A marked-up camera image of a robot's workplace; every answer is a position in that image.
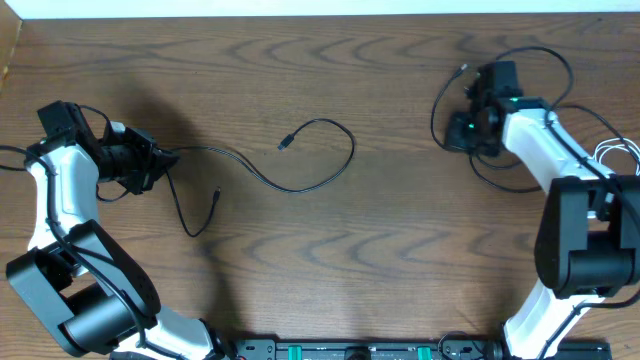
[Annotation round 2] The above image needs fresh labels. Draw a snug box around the black and white cable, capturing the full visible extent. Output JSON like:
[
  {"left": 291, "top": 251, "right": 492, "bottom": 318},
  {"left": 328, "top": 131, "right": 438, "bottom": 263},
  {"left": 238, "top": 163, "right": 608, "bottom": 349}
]
[{"left": 593, "top": 138, "right": 640, "bottom": 176}]

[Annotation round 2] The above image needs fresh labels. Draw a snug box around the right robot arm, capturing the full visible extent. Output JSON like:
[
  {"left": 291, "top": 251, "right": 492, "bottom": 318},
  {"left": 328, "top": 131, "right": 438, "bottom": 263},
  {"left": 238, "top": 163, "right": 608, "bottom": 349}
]
[{"left": 442, "top": 61, "right": 639, "bottom": 359}]

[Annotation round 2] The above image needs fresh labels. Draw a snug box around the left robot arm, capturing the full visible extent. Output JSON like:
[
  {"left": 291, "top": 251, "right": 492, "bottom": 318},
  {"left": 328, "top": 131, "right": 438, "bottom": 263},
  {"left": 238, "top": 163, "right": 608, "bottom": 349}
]
[{"left": 6, "top": 101, "right": 237, "bottom": 359}]

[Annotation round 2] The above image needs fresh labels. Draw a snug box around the right camera cable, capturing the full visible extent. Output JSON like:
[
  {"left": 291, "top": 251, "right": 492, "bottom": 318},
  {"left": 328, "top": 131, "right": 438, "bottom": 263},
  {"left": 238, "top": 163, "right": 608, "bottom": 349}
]
[{"left": 492, "top": 46, "right": 640, "bottom": 360}]

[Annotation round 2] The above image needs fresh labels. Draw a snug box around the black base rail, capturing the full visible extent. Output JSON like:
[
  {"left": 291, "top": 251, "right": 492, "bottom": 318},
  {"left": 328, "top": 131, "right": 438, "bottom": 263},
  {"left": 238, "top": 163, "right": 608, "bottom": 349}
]
[{"left": 108, "top": 338, "right": 613, "bottom": 360}]

